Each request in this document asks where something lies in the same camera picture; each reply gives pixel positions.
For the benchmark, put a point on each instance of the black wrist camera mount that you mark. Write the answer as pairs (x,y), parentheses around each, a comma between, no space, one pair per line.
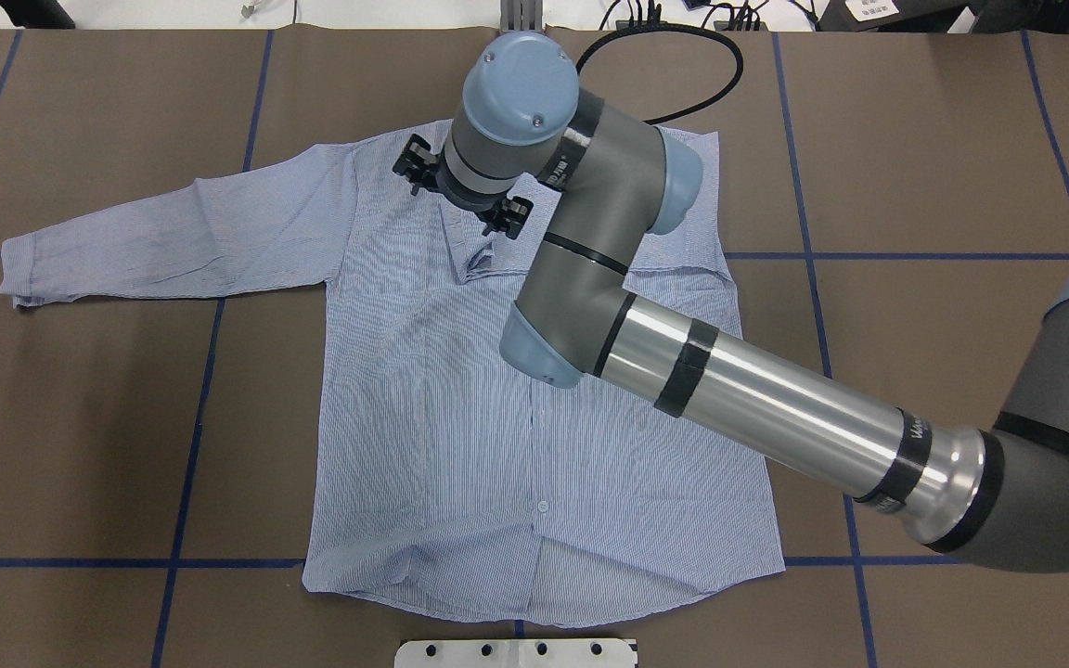
(418,166)

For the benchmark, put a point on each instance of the aluminium frame post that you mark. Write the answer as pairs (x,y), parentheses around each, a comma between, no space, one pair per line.
(521,15)

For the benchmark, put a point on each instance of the light blue striped shirt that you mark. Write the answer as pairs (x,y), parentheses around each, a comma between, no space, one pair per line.
(448,483)

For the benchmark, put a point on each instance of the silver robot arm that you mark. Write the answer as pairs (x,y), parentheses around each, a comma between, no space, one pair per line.
(994,497)

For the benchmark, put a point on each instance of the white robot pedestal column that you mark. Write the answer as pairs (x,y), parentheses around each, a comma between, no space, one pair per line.
(520,652)

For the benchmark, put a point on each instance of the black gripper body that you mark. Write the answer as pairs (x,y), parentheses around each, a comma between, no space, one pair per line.
(508,216)

